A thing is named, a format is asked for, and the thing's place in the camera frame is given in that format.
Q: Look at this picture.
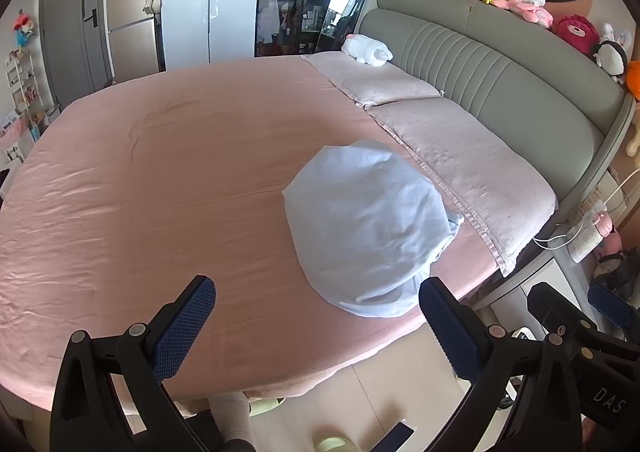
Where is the white rabbit plush toy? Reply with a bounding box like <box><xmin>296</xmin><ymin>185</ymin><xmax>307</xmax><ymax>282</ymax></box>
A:
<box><xmin>600</xmin><ymin>22</ymin><xmax>632</xmax><ymax>49</ymax></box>

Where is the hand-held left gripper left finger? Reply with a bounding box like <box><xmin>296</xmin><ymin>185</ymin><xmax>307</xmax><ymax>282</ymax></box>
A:
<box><xmin>49</xmin><ymin>275</ymin><xmax>217</xmax><ymax>452</ymax></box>

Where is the magenta bear plush toy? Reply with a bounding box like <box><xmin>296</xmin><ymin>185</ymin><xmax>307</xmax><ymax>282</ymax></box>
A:
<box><xmin>555</xmin><ymin>15</ymin><xmax>599</xmax><ymax>56</ymax></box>

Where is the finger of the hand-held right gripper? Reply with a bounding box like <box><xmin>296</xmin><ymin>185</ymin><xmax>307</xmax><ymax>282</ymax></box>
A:
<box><xmin>526</xmin><ymin>282</ymin><xmax>599</xmax><ymax>348</ymax></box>
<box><xmin>589</xmin><ymin>285</ymin><xmax>639</xmax><ymax>329</ymax></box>

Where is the silver refrigerator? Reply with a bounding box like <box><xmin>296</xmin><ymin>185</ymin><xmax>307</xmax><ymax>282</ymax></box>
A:
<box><xmin>105</xmin><ymin>0</ymin><xmax>167</xmax><ymax>84</ymax></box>

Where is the white bear plush pink dress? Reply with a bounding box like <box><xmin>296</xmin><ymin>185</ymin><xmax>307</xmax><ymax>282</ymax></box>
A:
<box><xmin>510</xmin><ymin>0</ymin><xmax>555</xmax><ymax>28</ymax></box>

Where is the pale green slipper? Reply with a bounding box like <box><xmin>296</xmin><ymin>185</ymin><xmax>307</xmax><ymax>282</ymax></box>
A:
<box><xmin>312</xmin><ymin>436</ymin><xmax>351</xmax><ymax>452</ymax></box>

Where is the black white penguin plush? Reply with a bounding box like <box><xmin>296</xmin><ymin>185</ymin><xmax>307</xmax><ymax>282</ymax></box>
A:
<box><xmin>594</xmin><ymin>40</ymin><xmax>629</xmax><ymax>78</ymax></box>

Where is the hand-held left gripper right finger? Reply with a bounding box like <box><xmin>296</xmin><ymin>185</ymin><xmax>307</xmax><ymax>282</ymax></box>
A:
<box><xmin>419</xmin><ymin>276</ymin><xmax>585</xmax><ymax>452</ymax></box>

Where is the grey padded headboard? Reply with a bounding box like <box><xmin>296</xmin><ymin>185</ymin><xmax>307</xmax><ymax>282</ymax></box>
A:
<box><xmin>352</xmin><ymin>0</ymin><xmax>637</xmax><ymax>213</ymax></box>

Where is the white nightstand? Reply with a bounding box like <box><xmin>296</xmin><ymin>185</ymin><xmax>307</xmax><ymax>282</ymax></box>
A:
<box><xmin>472</xmin><ymin>252</ymin><xmax>623</xmax><ymax>338</ymax></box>

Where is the dark bag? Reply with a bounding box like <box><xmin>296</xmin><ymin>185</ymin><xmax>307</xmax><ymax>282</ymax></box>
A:
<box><xmin>592</xmin><ymin>249</ymin><xmax>640</xmax><ymax>308</ymax></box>

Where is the pink pillow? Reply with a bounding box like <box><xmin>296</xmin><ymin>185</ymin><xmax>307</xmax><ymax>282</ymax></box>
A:
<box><xmin>367</xmin><ymin>97</ymin><xmax>559</xmax><ymax>278</ymax></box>
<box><xmin>300</xmin><ymin>51</ymin><xmax>446</xmax><ymax>108</ymax></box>

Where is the white charging cable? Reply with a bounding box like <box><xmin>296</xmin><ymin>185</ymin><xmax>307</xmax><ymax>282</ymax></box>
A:
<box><xmin>532</xmin><ymin>172</ymin><xmax>629</xmax><ymax>251</ymax></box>

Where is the grey door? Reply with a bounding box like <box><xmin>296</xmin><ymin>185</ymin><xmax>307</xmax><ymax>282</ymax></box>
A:
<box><xmin>40</xmin><ymin>0</ymin><xmax>114</xmax><ymax>108</ymax></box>

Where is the red wall plush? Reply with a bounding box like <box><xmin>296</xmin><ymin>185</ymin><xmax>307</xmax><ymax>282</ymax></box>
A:
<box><xmin>12</xmin><ymin>10</ymin><xmax>37</xmax><ymax>49</ymax></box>

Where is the orange plush toy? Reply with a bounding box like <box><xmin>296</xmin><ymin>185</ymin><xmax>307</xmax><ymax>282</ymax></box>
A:
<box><xmin>625</xmin><ymin>61</ymin><xmax>640</xmax><ymax>100</ymax></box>

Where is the pile of small items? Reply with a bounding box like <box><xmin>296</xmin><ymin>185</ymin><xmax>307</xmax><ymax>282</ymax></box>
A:
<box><xmin>0</xmin><ymin>108</ymin><xmax>52</xmax><ymax>168</ymax></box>

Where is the light blue garment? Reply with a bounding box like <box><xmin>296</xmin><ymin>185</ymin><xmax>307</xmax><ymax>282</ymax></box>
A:
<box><xmin>281</xmin><ymin>139</ymin><xmax>465</xmax><ymax>318</ymax></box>

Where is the white shelf rack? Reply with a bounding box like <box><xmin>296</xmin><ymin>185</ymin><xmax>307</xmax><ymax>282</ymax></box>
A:
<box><xmin>5</xmin><ymin>50</ymin><xmax>39</xmax><ymax>116</ymax></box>

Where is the dark flat object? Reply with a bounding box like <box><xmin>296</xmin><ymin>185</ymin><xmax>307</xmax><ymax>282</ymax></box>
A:
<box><xmin>377</xmin><ymin>422</ymin><xmax>416</xmax><ymax>452</ymax></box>

